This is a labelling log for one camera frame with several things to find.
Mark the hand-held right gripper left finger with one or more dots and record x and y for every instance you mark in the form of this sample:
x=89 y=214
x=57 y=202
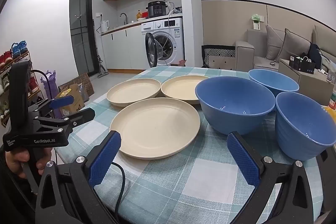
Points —
x=103 y=161

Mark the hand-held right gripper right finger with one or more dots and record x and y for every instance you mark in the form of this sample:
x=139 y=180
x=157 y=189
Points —
x=245 y=161

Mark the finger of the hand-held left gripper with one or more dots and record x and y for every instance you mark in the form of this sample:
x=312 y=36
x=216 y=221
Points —
x=61 y=102
x=78 y=116

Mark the blue bowl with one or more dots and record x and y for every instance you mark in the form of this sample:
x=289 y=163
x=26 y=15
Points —
x=302 y=121
x=273 y=81
x=233 y=103

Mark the beige plate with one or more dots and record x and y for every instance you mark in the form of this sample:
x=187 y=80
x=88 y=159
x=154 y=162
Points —
x=134 y=91
x=181 y=88
x=155 y=127

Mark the person's left hand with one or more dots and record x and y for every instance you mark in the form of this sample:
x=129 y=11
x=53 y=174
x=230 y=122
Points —
x=15 y=159

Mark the cardboard box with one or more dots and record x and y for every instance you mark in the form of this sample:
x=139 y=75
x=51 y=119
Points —
x=71 y=100

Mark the wooden shoe rack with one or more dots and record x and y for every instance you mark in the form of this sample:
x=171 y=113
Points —
x=38 y=90

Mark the purple bag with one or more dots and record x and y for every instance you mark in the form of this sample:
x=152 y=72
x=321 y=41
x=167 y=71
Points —
x=50 y=85

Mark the brown circle-patterned board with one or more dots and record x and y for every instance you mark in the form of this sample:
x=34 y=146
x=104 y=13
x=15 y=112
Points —
x=84 y=81

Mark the red shoe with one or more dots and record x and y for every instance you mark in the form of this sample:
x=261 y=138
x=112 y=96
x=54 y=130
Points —
x=5 y=59

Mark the blue shoe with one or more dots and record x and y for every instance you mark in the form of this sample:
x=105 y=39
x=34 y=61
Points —
x=15 y=48
x=23 y=46

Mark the teal checked tablecloth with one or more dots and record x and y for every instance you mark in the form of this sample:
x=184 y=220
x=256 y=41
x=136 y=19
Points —
x=183 y=182

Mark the dark glass door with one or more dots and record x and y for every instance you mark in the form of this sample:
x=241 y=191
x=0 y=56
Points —
x=81 y=29

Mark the white kitchen base cabinet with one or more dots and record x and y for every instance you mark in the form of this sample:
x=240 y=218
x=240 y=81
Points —
x=118 y=48

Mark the white electric kettle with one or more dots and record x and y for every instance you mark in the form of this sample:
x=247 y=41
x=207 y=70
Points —
x=104 y=26

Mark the grey bedside cabinet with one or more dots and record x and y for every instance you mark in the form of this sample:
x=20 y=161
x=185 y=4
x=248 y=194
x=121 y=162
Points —
x=302 y=85

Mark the yellow plastic bag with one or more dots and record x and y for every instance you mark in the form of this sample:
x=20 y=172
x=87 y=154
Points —
x=331 y=111

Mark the grey sofa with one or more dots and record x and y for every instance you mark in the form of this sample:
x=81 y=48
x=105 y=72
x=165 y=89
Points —
x=244 y=56

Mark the kitchen faucet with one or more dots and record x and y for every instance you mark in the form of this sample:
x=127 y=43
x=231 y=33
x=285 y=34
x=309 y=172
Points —
x=124 y=16

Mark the clear plastic water bottle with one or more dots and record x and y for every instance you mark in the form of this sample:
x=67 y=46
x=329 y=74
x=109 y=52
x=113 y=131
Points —
x=333 y=100

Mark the black white patterned mat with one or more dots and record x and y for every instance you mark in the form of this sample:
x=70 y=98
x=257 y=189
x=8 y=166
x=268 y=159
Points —
x=218 y=56

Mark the black box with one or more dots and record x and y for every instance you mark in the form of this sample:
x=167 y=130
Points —
x=302 y=65

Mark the yellow bottle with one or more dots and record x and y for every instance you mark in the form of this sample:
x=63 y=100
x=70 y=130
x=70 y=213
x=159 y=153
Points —
x=138 y=15

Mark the white washing machine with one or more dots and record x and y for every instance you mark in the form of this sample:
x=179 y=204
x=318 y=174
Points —
x=170 y=37

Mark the grey cushion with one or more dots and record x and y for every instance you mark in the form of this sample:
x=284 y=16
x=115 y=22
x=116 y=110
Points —
x=274 y=40
x=294 y=45

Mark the dark jacket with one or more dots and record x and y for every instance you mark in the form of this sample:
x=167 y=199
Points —
x=315 y=54

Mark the black pressure cooker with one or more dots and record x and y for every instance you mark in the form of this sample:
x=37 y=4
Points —
x=157 y=8

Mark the white green wall holder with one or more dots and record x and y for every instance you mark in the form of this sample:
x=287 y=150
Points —
x=256 y=22

